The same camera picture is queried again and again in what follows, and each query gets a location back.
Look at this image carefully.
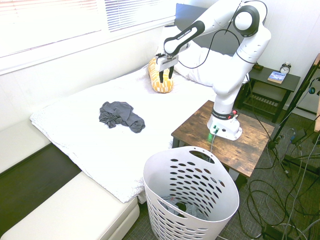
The wide white window blind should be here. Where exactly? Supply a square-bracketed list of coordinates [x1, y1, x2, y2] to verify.
[0, 0, 103, 59]

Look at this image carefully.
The cream padded bed frame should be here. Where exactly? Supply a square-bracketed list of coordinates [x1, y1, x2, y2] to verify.
[0, 117, 141, 240]

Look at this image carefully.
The narrow white window blind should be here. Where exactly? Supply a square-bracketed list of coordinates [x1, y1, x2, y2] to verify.
[103, 0, 176, 33]

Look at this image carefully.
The yellow white patterned pillow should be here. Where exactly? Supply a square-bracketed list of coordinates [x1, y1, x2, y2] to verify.
[147, 56, 175, 94]

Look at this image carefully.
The blue paperback book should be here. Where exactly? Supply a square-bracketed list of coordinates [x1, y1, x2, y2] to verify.
[267, 70, 287, 85]

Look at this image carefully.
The grey clothes pile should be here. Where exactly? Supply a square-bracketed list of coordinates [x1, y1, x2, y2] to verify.
[157, 194, 210, 221]

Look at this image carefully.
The rustic wooden side table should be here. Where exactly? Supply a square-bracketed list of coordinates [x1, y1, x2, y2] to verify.
[171, 99, 276, 191]

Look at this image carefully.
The dark grey headboard cushion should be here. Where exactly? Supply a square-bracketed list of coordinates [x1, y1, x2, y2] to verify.
[173, 2, 237, 57]

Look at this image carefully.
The white circle-pattern bedspread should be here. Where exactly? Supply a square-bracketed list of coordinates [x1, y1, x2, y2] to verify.
[29, 63, 218, 204]

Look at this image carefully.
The black slatted nightstand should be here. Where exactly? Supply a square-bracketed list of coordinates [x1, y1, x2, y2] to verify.
[236, 66, 302, 124]

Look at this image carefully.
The black twin-bell alarm clock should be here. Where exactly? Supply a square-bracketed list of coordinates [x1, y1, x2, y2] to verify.
[279, 61, 292, 75]

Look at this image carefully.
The white perforated laundry basket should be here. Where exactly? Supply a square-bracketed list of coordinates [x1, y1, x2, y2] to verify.
[142, 146, 240, 240]

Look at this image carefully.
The grey floor cable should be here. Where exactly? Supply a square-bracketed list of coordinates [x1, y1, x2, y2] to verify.
[281, 128, 320, 240]

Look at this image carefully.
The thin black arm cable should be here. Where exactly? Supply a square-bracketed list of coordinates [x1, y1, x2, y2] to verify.
[178, 0, 247, 70]

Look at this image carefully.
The black floor cable loop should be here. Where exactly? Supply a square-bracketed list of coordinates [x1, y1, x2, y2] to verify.
[237, 178, 320, 240]

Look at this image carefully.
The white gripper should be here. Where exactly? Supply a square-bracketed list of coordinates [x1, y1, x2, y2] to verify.
[155, 55, 180, 84]

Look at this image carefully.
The black camera stand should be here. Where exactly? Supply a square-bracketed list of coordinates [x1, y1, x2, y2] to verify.
[267, 53, 320, 181]

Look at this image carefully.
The white bed pillow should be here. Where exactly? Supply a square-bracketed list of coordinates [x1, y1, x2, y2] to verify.
[173, 46, 245, 89]

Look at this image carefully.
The thick robot base cable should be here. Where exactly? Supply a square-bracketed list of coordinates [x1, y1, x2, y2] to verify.
[209, 127, 220, 154]

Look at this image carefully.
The dark grey garment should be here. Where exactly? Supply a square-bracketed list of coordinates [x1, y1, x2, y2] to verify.
[98, 101, 146, 134]

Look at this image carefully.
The light wooden plank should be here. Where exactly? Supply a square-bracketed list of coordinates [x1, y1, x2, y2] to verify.
[313, 53, 320, 133]

